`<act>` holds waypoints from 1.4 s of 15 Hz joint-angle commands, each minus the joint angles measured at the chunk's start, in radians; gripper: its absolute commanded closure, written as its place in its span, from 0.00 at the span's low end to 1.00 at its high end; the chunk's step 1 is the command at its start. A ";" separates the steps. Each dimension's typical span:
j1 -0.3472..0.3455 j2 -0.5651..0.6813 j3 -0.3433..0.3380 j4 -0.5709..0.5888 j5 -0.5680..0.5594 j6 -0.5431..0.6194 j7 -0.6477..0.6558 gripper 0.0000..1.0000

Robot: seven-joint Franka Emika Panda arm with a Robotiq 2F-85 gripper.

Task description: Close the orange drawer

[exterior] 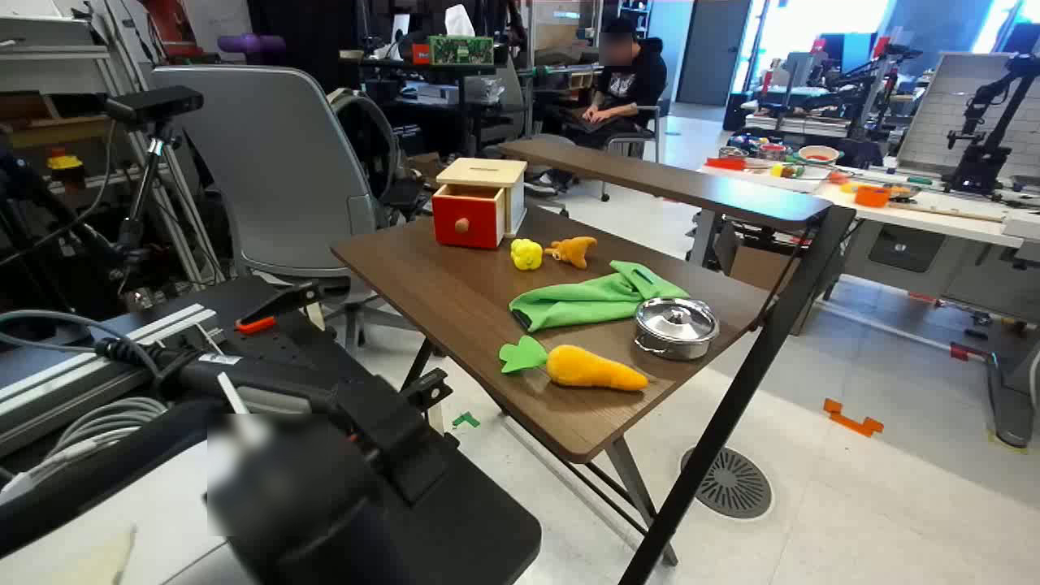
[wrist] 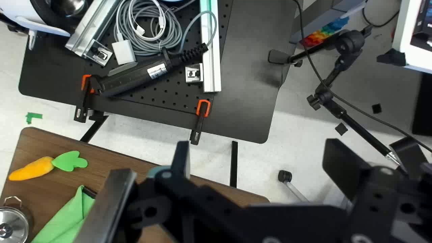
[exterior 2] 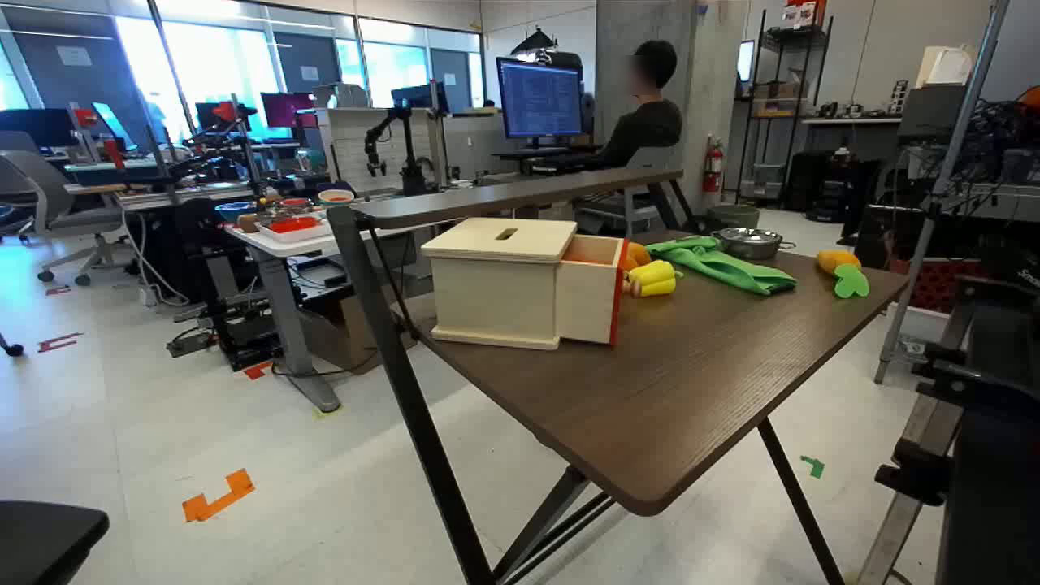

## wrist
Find gripper black right finger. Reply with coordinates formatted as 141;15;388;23
322;137;402;243

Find gripper left finger with silver pad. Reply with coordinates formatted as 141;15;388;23
72;167;156;243

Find green cloth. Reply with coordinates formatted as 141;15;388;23
31;185;98;243

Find black cap with clear rod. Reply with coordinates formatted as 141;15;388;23
276;169;313;205

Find orange carrot toy green leaves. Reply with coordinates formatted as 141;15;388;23
6;150;90;182

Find small metal pot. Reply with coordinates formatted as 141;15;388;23
0;194;33;243

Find orange black clamp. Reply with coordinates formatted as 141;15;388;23
189;98;213;146
72;73;98;124

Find dark brown folding table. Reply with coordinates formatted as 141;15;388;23
79;113;238;189

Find black perforated board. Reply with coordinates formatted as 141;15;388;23
17;0;298;144

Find black plug with strain relief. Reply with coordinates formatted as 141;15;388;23
95;43;210;98

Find rainbow coloured object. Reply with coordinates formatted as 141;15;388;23
299;16;351;48

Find white framed monitor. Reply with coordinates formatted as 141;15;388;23
376;0;432;74

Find white power adapter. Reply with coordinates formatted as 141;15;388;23
110;39;137;66

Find wide aluminium extrusion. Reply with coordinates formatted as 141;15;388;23
64;0;122;66

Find narrow pale aluminium extrusion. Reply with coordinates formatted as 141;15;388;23
197;0;224;94

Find white rounded machine housing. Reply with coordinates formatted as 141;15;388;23
0;0;97;38

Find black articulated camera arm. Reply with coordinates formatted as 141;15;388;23
267;28;402;164

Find small silver bracket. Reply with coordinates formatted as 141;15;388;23
184;63;205;86

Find grey coiled cable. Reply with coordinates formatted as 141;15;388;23
113;0;218;58

